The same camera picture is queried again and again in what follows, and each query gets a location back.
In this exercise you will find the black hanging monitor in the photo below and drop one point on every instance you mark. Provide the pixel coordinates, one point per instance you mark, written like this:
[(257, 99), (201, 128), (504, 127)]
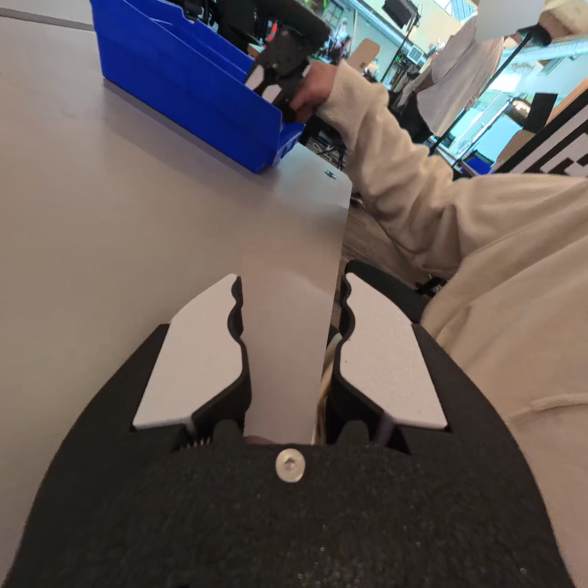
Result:
[(399, 11)]

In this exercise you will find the blue plastic bin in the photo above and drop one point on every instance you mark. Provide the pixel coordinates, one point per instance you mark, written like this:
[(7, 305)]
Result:
[(183, 92)]

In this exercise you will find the black chair armrest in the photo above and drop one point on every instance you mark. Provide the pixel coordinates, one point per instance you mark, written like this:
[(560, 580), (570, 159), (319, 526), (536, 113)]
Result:
[(390, 287)]

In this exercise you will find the person's left hand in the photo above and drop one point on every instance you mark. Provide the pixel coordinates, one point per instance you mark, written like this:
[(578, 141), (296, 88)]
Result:
[(259, 440)]

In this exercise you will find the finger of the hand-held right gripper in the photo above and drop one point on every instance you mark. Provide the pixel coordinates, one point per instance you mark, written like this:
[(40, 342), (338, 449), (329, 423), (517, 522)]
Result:
[(255, 78), (272, 94)]

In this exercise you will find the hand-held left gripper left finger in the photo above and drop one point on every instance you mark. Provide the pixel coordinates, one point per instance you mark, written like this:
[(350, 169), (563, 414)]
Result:
[(188, 363)]

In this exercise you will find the person's cream sweater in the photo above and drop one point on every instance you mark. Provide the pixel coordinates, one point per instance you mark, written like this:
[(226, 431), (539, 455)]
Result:
[(528, 298)]

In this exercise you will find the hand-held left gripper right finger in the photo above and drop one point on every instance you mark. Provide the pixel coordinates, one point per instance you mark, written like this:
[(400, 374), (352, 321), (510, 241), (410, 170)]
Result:
[(388, 363)]

